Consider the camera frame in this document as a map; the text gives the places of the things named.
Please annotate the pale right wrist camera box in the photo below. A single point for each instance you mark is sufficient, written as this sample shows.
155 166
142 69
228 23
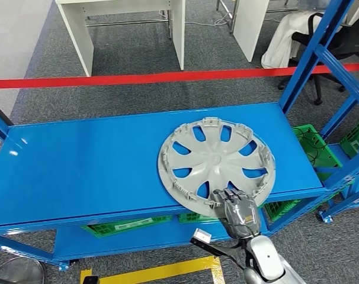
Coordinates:
202 235

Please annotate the white desk with slanted panel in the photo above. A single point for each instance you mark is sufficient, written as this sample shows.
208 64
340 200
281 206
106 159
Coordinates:
250 27

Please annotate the white desk with metal rail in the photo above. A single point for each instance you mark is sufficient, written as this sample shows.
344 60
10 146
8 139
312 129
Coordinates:
177 31

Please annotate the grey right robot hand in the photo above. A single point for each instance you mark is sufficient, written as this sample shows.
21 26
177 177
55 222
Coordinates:
242 215

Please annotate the black right camera bracket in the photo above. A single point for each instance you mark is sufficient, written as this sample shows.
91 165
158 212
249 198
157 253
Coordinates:
214 249

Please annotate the blue metal shelf rack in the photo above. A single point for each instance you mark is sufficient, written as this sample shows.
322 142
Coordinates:
79 164

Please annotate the green plastic crate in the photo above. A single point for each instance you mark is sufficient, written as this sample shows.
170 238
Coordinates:
353 141
282 209
194 218

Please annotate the long red barrier belt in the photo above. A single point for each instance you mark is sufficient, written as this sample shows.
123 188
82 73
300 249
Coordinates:
108 80

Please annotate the black office chair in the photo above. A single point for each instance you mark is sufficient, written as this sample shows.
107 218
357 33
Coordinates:
351 39

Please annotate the grey plastic wheel cover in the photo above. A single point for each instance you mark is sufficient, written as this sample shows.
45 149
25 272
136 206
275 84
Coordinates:
214 160

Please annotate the chrome stanchion with dome base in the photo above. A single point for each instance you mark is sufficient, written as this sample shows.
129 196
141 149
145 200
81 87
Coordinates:
19 272

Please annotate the green crate with white label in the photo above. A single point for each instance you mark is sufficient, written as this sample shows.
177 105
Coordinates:
102 228

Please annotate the white cloth on chair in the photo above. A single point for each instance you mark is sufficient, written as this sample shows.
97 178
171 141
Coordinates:
282 43

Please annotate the yellow floor tape square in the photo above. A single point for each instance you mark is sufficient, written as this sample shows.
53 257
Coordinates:
167 271

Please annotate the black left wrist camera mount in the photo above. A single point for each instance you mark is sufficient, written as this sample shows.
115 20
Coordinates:
90 280

